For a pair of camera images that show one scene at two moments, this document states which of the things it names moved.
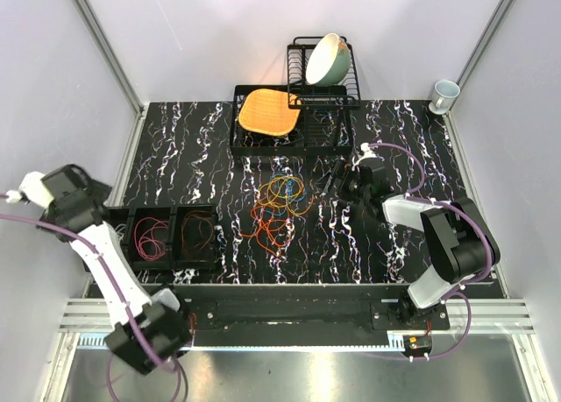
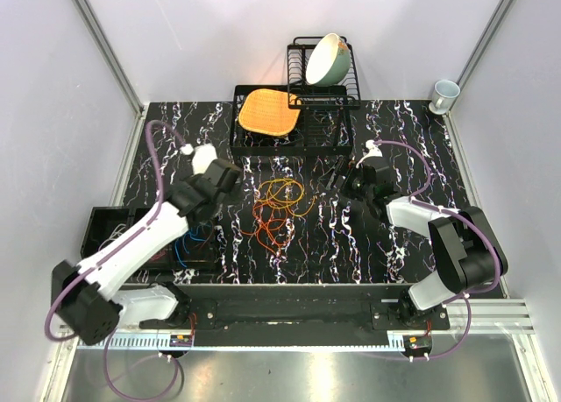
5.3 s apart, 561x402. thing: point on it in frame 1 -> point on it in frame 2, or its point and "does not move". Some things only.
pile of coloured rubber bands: [272, 228] does not move
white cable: [119, 235] does not move
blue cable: [289, 185] -> [183, 236]
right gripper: [329, 181] does not move
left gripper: [96, 189] -> [196, 178]
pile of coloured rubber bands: [285, 191] does not move
